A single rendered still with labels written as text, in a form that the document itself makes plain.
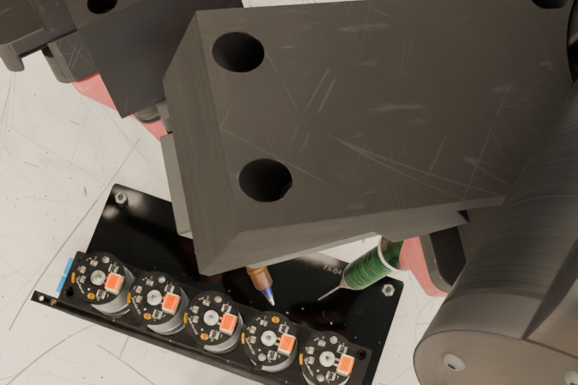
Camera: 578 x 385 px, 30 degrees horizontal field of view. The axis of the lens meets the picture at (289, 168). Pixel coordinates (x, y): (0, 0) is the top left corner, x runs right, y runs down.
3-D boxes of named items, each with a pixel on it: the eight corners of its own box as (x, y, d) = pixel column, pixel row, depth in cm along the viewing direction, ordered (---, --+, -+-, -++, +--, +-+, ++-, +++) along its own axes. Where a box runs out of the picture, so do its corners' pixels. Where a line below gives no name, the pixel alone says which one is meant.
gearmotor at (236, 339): (206, 299, 55) (195, 284, 50) (252, 314, 54) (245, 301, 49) (189, 345, 54) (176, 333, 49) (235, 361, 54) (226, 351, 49)
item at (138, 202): (66, 314, 56) (61, 311, 55) (117, 186, 57) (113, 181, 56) (359, 419, 54) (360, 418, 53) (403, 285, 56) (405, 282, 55)
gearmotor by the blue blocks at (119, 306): (104, 263, 55) (83, 244, 50) (149, 278, 55) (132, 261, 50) (86, 308, 55) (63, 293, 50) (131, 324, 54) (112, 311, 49)
